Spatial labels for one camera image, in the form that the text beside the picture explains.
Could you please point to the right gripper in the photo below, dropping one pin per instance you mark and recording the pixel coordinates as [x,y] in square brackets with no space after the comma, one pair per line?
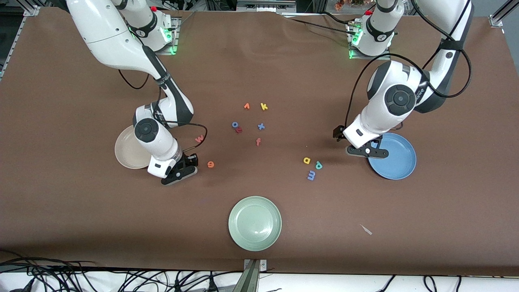
[189,159]

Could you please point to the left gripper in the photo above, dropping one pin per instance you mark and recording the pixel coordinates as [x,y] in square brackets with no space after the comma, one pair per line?
[337,133]

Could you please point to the pink foam letter w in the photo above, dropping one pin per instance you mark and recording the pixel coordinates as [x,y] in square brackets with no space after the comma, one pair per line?
[198,139]

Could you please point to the teal foam letter p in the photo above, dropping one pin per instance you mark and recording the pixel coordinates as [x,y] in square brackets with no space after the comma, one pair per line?
[321,166]

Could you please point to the blue foam letter m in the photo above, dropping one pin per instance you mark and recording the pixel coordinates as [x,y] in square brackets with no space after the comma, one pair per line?
[311,175]

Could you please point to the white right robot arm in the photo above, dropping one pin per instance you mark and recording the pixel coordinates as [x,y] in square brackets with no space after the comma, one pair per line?
[109,36]

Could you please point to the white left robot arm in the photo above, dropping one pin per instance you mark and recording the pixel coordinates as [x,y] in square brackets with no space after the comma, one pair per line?
[399,99]

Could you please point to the blue plate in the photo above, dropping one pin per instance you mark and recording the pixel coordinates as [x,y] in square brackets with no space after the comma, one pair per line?
[397,162]

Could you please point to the beige plate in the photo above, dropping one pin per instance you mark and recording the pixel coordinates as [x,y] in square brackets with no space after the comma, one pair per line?
[125,154]

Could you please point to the brown table mat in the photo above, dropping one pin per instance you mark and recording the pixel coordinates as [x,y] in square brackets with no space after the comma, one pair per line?
[284,73]

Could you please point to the pale green plate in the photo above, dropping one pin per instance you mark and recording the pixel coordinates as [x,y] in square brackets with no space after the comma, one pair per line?
[255,223]

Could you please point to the small grey tape scrap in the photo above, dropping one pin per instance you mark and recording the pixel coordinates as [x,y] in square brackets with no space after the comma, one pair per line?
[367,230]

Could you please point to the orange background object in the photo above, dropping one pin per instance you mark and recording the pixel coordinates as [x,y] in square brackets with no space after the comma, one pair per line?
[339,5]

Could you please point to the grey power strip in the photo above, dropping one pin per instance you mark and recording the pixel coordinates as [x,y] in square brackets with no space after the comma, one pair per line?
[263,6]

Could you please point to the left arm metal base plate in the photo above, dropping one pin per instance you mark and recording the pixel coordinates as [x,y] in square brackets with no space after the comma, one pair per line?
[371,57]

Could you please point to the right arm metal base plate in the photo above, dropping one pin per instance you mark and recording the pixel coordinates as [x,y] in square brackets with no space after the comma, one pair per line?
[177,28]

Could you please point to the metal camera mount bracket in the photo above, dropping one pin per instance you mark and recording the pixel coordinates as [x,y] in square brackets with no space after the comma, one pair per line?
[252,280]

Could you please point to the aluminium profile post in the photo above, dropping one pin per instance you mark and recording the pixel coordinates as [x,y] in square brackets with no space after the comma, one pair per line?
[496,20]

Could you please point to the aluminium table edge rail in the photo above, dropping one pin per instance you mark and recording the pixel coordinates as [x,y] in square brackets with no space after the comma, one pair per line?
[16,44]

